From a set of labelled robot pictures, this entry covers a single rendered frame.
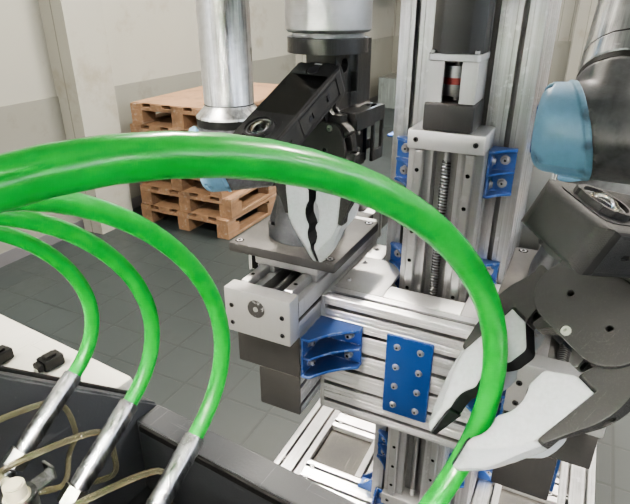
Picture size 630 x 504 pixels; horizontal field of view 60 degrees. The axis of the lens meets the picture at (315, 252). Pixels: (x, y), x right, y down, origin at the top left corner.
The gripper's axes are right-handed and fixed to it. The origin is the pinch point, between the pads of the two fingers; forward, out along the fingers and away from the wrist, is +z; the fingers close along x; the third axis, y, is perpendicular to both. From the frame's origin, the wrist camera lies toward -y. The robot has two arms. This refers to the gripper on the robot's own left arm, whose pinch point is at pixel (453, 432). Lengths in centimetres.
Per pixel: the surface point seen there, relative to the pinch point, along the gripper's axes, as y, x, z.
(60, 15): 29, 345, 61
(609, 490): 179, 33, 13
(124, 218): -17.8, 15.4, 5.2
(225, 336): -3.3, 17.1, 10.8
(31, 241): -16.4, 28.2, 16.9
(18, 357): 2, 51, 49
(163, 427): 13.4, 31.2, 35.5
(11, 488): -11.2, 13.1, 27.8
